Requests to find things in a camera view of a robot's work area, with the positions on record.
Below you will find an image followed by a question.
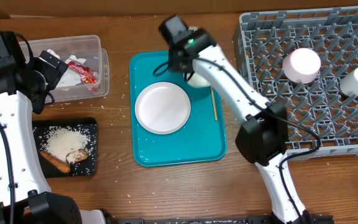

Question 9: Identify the small white bowl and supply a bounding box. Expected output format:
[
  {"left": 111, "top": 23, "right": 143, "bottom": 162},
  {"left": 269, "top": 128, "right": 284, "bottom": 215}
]
[{"left": 282, "top": 48, "right": 321, "bottom": 84}]

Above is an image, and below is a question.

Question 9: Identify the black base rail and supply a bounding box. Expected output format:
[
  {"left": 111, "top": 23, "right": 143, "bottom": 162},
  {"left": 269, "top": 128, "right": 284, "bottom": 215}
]
[{"left": 106, "top": 215, "right": 334, "bottom": 224}]

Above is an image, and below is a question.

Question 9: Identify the orange carrot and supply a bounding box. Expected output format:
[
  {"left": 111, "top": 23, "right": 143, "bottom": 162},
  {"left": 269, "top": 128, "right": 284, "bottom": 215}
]
[{"left": 40, "top": 151, "right": 71, "bottom": 174}]

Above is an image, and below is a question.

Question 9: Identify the wooden chopstick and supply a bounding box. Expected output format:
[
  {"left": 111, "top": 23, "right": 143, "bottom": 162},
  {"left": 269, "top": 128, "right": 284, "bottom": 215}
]
[{"left": 210, "top": 86, "right": 218, "bottom": 121}]

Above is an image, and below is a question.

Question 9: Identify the large white plate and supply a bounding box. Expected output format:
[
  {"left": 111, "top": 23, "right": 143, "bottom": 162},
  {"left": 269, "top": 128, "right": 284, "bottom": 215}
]
[{"left": 135, "top": 82, "right": 191, "bottom": 134}]

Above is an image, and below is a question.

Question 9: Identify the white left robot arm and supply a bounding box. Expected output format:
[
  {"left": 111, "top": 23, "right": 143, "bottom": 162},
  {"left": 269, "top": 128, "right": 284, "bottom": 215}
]
[{"left": 0, "top": 31, "right": 113, "bottom": 223}]

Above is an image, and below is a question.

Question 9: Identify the teal plastic tray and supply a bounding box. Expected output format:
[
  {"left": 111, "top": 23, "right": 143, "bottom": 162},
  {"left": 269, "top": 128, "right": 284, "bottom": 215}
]
[{"left": 129, "top": 51, "right": 227, "bottom": 167}]

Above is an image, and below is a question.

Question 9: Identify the pale green bowl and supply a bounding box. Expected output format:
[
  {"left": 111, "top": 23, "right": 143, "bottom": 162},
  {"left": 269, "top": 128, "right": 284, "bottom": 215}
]
[{"left": 184, "top": 72, "right": 211, "bottom": 88}]

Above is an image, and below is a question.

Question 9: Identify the white upturned cup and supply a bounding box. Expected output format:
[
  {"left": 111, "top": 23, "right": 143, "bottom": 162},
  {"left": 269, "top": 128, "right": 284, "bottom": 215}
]
[{"left": 339, "top": 68, "right": 358, "bottom": 96}]

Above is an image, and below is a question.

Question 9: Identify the black tray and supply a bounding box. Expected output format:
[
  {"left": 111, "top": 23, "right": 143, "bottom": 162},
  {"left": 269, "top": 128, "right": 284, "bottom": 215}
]
[{"left": 32, "top": 117, "right": 98, "bottom": 178}]

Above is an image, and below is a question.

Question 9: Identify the clear plastic bin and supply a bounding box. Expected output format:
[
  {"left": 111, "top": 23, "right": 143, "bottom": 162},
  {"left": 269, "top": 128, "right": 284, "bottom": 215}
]
[{"left": 19, "top": 35, "right": 109, "bottom": 101}]

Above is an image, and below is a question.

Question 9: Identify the red snack wrapper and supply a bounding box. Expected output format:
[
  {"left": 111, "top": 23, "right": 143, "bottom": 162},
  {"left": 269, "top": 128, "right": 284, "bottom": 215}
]
[{"left": 68, "top": 62, "right": 100, "bottom": 93}]

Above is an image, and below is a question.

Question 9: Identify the white rice pile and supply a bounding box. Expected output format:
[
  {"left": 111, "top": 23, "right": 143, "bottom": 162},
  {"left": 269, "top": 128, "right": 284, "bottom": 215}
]
[{"left": 41, "top": 126, "right": 90, "bottom": 162}]

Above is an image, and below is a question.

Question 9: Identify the brown food chunk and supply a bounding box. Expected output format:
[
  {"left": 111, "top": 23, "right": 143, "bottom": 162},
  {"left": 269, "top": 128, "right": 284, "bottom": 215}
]
[{"left": 66, "top": 149, "right": 89, "bottom": 164}]

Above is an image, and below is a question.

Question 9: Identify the white napkin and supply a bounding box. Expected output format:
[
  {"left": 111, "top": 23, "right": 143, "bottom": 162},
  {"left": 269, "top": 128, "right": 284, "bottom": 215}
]
[
  {"left": 57, "top": 55, "right": 86, "bottom": 87},
  {"left": 47, "top": 49, "right": 60, "bottom": 59}
]

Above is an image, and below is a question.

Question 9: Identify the grey dishwasher rack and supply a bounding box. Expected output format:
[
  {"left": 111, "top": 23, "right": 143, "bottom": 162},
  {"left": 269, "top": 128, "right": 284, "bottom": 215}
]
[{"left": 233, "top": 6, "right": 358, "bottom": 159}]

